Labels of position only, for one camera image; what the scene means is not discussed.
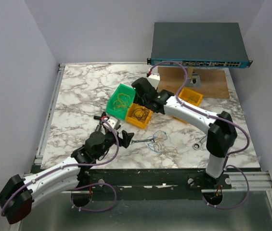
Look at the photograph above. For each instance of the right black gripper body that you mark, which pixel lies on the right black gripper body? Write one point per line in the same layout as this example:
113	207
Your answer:
139	100

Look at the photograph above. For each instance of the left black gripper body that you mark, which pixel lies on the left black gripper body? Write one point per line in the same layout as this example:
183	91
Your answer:
110	140

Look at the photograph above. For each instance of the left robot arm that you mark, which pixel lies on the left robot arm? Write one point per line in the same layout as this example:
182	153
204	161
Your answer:
20	195

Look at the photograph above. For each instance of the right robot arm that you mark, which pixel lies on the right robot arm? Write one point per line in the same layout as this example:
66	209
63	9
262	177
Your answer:
219	128

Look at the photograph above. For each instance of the open-end silver wrench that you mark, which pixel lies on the open-end silver wrench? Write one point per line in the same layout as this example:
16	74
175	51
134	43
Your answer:
143	140

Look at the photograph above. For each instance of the yellow bin beside green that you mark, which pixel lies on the yellow bin beside green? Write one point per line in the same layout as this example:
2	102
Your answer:
138	116

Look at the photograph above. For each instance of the black T-shaped tool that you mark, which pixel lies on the black T-shaped tool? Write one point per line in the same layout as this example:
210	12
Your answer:
100	124

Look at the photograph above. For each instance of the green plastic bin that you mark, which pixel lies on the green plastic bin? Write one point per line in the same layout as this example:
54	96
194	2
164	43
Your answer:
120	101

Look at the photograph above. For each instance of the yellow bin right side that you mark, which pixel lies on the yellow bin right side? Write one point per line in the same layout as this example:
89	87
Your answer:
191	96

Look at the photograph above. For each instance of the wooden board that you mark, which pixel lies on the wooden board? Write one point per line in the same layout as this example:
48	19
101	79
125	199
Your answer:
213	81

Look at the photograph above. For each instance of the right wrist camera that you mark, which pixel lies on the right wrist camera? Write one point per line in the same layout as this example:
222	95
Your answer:
153	78

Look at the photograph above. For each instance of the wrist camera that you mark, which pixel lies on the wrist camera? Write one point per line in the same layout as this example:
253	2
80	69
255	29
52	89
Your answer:
153	78
110	122

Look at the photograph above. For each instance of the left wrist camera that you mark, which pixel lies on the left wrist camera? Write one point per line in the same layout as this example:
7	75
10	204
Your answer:
110	122

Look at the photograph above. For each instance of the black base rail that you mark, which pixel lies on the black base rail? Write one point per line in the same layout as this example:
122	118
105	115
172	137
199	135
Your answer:
147	184

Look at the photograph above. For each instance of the grey stand bracket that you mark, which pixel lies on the grey stand bracket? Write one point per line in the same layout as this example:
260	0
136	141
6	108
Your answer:
193	78

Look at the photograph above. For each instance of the network switch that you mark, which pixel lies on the network switch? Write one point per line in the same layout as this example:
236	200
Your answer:
198	45

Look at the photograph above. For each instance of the ratchet ring wrench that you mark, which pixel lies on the ratchet ring wrench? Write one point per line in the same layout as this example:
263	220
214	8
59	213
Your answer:
197	145

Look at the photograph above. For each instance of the aluminium frame rail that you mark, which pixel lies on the aluminium frame rail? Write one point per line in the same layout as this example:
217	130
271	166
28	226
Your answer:
83	90

